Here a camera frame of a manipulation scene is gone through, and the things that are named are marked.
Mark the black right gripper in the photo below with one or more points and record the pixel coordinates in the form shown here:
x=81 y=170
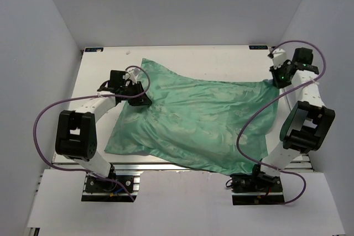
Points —
x=274 y=73

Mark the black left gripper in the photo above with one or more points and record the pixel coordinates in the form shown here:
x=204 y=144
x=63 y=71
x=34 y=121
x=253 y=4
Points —
x=142 y=100

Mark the light blue pillowcase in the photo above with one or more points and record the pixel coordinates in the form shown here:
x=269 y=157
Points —
x=210 y=125

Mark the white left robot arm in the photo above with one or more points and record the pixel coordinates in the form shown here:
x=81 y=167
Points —
x=76 y=137

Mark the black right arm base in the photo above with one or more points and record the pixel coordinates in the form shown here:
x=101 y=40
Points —
x=255 y=189

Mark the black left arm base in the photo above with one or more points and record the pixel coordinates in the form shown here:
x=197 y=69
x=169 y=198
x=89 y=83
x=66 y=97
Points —
x=97 y=190

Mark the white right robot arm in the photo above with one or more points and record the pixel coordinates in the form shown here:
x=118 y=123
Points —
x=309 y=121

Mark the blue sticker left corner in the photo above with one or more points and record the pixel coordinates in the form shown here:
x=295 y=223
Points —
x=93 y=50

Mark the blue sticker corner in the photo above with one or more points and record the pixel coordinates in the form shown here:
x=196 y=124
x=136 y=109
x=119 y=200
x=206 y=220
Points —
x=258 y=47
x=93 y=50

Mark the blue sticker right corner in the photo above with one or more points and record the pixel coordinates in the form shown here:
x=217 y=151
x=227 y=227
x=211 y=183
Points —
x=258 y=47

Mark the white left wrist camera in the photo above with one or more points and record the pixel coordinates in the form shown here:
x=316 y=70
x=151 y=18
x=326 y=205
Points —
x=131 y=75

